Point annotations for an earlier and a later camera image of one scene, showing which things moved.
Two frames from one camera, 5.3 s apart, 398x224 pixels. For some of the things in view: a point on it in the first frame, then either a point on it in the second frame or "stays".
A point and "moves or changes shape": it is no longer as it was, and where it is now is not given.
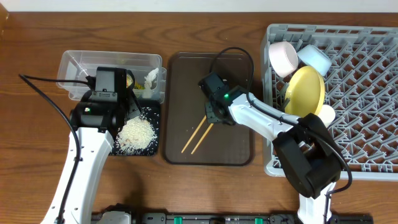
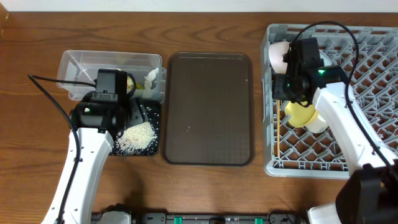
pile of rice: [137, 134] stays
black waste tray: [140, 135] stays
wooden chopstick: [194, 134] moves or changes shape
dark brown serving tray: [191, 139] stays
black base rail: [236, 218] stays
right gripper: [210, 112] -> [280, 92]
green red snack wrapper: [129, 81] stays
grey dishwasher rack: [360, 88] stays
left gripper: [133, 106] -> [137, 113]
